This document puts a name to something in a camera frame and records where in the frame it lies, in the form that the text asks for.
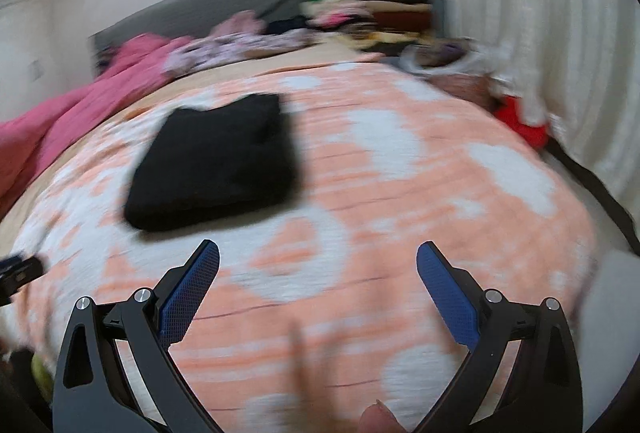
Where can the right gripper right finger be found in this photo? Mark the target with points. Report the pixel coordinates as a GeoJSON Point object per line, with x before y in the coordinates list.
{"type": "Point", "coordinates": [521, 373]}

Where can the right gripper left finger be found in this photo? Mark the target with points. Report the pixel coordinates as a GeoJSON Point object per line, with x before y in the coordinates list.
{"type": "Point", "coordinates": [115, 373]}

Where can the black IKISS sweatshirt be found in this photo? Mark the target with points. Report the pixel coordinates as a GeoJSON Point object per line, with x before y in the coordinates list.
{"type": "Point", "coordinates": [205, 165]}

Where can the plastic bag of clothes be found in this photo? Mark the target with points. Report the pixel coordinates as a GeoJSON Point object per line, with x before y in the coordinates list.
{"type": "Point", "coordinates": [448, 57]}

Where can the stack of folded clothes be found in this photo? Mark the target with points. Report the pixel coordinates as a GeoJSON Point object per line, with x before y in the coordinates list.
{"type": "Point", "coordinates": [381, 26]}

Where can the right hand painted nails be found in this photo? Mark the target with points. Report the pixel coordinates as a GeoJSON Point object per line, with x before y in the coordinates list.
{"type": "Point", "coordinates": [377, 418]}

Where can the pink quilted comforter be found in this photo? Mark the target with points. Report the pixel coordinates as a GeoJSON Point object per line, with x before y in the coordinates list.
{"type": "Point", "coordinates": [31, 142]}

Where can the peach plaid cloud blanket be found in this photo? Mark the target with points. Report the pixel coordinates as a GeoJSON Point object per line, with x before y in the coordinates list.
{"type": "Point", "coordinates": [388, 162]}

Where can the red bag by curtain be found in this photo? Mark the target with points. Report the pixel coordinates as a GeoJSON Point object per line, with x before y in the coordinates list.
{"type": "Point", "coordinates": [507, 111]}

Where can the lilac crumpled garment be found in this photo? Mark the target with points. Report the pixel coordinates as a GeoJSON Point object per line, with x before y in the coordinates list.
{"type": "Point", "coordinates": [212, 52]}

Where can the mauve pink garment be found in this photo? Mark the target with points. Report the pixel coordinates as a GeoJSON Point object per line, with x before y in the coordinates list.
{"type": "Point", "coordinates": [243, 22]}

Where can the grey headboard cover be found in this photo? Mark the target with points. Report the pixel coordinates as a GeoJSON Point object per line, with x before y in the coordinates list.
{"type": "Point", "coordinates": [176, 18]}

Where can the white satin curtain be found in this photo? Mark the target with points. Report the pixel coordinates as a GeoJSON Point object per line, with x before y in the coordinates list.
{"type": "Point", "coordinates": [575, 65]}

